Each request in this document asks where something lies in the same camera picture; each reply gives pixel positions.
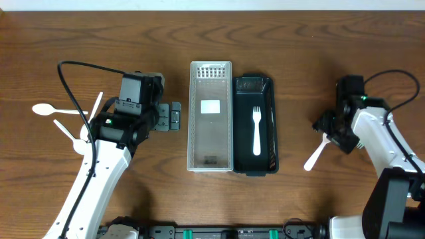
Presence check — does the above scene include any clear perforated plastic basket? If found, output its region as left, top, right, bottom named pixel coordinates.
left=187, top=61, right=234, bottom=173

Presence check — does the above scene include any white plastic spoon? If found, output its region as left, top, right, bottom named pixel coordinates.
left=80, top=92, right=103, bottom=141
left=32, top=103, right=79, bottom=116
left=303, top=133, right=330, bottom=171
left=53, top=119, right=87, bottom=155

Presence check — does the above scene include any white plastic fork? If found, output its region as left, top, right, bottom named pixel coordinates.
left=252, top=106, right=262, bottom=156
left=357, top=141, right=364, bottom=149

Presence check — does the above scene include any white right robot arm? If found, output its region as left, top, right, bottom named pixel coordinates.
left=313, top=95, right=424, bottom=238

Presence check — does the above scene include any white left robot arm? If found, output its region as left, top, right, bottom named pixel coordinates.
left=44, top=140, right=141, bottom=239

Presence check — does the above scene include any dark green plastic basket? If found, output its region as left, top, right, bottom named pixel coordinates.
left=232, top=74, right=279, bottom=177

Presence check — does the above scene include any white plastic spoon upright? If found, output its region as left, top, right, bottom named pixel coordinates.
left=80, top=92, right=103, bottom=141

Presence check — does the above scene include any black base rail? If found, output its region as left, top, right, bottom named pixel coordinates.
left=95, top=216, right=329, bottom=239

